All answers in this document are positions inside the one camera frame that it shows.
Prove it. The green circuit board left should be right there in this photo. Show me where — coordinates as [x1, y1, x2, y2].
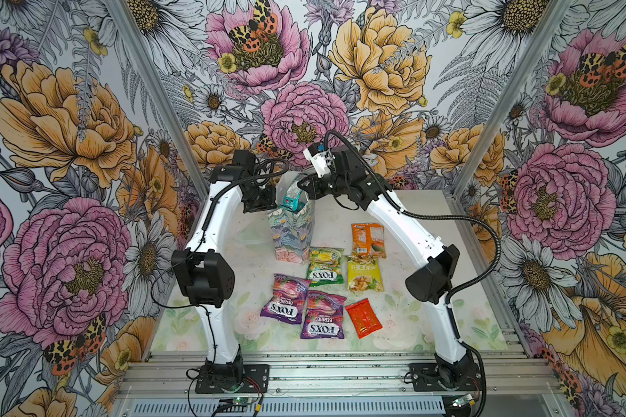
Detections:
[218, 397, 264, 411]

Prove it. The purple Fox's bag left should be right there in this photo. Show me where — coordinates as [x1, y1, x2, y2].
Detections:
[260, 274, 311, 325]

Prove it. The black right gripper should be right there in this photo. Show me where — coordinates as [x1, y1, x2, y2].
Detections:
[296, 173, 350, 200]

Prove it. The green Fox's candy bag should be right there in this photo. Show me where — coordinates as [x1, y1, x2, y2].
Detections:
[307, 247, 344, 287]

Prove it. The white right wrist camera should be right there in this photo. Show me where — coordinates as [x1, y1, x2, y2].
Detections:
[304, 142, 334, 178]

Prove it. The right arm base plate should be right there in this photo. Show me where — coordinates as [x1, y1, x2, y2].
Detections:
[409, 362, 485, 392]

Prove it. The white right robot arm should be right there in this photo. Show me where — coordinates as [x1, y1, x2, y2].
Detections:
[299, 144, 466, 365]

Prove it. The black corrugated cable conduit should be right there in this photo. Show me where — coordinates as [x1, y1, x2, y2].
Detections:
[324, 129, 503, 417]

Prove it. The teal white snack packet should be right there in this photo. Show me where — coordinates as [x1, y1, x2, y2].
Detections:
[281, 180, 308, 214]

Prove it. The green circuit board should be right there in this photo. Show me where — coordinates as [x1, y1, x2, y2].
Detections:
[218, 397, 264, 411]
[443, 394, 476, 408]

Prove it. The aluminium rail frame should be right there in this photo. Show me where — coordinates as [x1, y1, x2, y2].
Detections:
[112, 352, 573, 416]

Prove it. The purple fox's bag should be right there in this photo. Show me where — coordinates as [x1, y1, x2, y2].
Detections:
[260, 274, 311, 325]
[300, 290, 346, 340]

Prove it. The green circuit board right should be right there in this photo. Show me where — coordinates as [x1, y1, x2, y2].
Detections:
[443, 394, 476, 408]

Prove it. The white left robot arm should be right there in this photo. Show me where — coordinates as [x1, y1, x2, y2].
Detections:
[170, 150, 289, 368]

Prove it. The yellow snack packet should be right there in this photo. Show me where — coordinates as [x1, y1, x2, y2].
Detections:
[347, 256, 384, 292]

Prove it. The right aluminium corner post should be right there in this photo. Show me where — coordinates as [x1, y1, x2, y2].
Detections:
[451, 0, 571, 198]

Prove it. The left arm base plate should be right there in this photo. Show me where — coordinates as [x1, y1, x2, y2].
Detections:
[194, 364, 271, 394]

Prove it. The left aluminium corner post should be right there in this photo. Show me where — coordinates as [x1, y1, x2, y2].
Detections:
[107, 1, 209, 203]

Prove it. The orange snack packet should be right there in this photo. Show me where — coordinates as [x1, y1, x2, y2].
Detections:
[351, 222, 386, 259]

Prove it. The floral paper gift bag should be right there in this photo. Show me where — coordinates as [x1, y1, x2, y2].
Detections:
[267, 171, 315, 264]

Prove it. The purple Fox's bag right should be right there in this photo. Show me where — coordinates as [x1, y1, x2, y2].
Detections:
[300, 290, 346, 340]

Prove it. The red sauce sachet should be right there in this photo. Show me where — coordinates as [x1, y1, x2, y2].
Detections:
[345, 299, 383, 339]

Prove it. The aluminium corner post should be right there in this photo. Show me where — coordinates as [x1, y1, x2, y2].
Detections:
[451, 0, 571, 198]
[107, 1, 209, 203]

